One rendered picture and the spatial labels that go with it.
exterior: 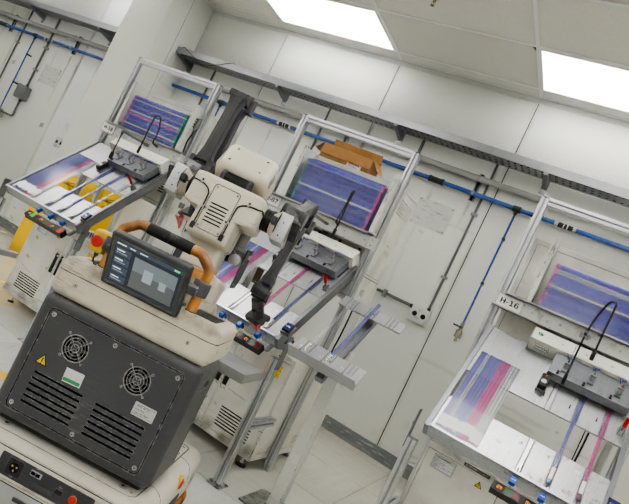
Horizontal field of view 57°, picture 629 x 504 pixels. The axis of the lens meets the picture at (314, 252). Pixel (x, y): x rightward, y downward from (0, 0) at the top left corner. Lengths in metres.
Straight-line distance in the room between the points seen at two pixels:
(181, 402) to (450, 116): 3.66
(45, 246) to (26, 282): 0.27
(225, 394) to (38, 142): 4.71
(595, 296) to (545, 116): 2.19
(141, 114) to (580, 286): 2.90
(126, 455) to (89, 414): 0.16
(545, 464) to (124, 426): 1.57
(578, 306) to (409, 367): 1.90
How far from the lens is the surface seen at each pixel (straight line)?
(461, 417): 2.53
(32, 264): 4.23
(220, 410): 3.20
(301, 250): 3.15
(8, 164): 7.49
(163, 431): 1.80
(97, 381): 1.85
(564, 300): 2.90
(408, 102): 5.04
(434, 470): 2.81
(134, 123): 4.18
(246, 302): 2.90
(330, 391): 2.73
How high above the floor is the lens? 1.09
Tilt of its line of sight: 1 degrees up
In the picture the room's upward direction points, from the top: 26 degrees clockwise
